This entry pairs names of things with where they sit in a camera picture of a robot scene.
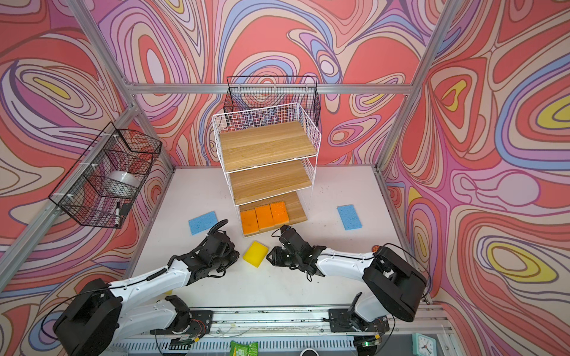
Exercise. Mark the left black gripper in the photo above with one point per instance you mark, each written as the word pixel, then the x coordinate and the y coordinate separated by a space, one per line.
pixel 234 255

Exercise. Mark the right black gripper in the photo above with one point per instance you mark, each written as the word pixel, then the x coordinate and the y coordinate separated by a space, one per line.
pixel 276 256

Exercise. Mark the yellow sponge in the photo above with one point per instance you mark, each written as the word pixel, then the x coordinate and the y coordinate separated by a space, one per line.
pixel 255 254

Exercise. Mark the orange sponge with pale back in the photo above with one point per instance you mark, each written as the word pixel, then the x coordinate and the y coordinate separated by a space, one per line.
pixel 249 222

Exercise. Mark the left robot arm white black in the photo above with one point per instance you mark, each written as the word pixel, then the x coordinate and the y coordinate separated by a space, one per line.
pixel 104 313

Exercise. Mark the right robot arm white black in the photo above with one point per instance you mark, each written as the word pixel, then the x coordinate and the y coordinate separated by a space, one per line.
pixel 395 287

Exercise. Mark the blue sponge left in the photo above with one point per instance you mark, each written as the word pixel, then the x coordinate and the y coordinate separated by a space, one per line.
pixel 202 223

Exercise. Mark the blue sponge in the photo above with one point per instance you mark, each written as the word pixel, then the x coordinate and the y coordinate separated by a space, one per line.
pixel 202 223
pixel 349 217

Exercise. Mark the blue sponge right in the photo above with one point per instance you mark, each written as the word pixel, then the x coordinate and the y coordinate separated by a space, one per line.
pixel 349 217

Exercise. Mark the green snack packet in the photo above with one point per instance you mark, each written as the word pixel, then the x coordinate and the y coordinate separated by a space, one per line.
pixel 238 349

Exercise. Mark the black marker pen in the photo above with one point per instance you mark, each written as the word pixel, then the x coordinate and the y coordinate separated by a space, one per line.
pixel 117 217

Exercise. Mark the teal alarm clock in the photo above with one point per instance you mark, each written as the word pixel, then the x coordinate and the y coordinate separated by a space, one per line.
pixel 423 345

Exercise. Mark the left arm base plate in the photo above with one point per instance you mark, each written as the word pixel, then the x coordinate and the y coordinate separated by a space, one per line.
pixel 196 324

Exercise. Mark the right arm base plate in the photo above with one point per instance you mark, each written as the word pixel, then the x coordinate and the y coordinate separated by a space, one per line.
pixel 343 320

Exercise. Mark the white wire wooden shelf rack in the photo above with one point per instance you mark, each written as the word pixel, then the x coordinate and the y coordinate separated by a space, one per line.
pixel 269 155

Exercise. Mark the black wire basket left wall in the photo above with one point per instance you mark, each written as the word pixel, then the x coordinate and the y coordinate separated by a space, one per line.
pixel 84 199

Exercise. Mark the black wire basket wall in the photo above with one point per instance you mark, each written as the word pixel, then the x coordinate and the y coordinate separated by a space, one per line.
pixel 260 91
pixel 84 199

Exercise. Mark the black wire basket back wall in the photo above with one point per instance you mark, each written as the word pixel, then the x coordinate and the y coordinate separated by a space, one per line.
pixel 260 91

